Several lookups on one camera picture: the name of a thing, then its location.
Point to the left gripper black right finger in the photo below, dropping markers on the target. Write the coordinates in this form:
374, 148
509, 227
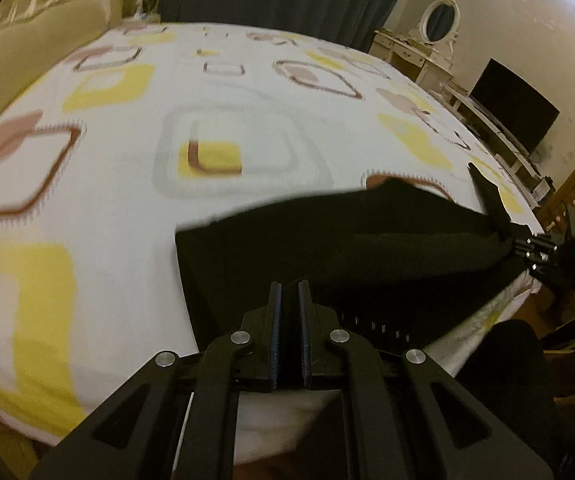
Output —
397, 417

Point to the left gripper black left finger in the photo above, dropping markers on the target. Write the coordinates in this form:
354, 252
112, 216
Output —
176, 418

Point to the black pants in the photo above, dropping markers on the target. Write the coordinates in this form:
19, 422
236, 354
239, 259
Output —
394, 258

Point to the white tv stand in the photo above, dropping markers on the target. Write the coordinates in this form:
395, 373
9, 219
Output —
510, 154

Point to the black flat television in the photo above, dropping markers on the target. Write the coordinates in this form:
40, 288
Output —
518, 107

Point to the white dressing table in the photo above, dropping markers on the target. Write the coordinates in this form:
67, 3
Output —
424, 65

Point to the white oval vanity mirror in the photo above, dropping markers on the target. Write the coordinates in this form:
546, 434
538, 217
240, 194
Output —
438, 28

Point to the patterned white bed sheet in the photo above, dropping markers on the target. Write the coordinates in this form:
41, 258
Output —
152, 127

